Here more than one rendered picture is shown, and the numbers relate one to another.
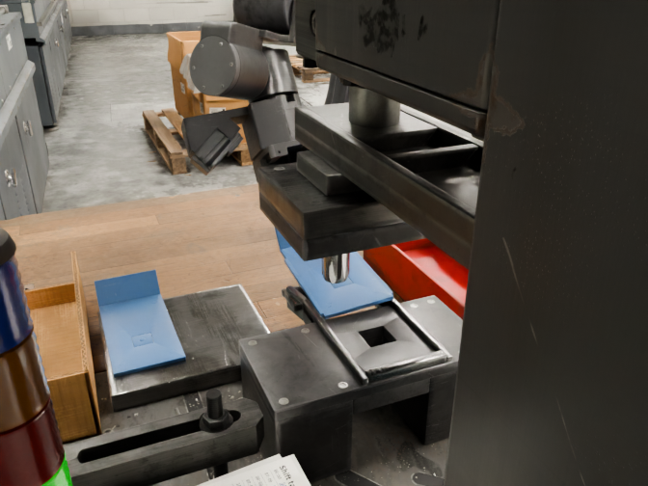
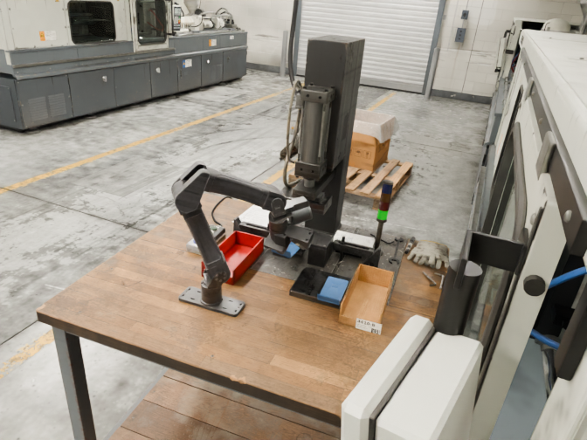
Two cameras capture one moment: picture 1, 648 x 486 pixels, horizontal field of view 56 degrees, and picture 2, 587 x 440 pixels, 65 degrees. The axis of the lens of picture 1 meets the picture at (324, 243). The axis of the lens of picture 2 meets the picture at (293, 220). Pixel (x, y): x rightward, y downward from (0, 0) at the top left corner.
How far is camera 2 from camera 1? 1.88 m
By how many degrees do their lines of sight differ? 115
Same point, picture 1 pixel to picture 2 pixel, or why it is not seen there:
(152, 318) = (327, 290)
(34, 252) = (342, 367)
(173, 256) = (290, 326)
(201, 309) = (310, 288)
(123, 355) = (342, 284)
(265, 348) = (323, 244)
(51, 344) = (357, 307)
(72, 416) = (362, 275)
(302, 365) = (321, 237)
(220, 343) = (316, 276)
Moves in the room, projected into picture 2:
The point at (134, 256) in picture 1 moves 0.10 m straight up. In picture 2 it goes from (305, 336) to (307, 308)
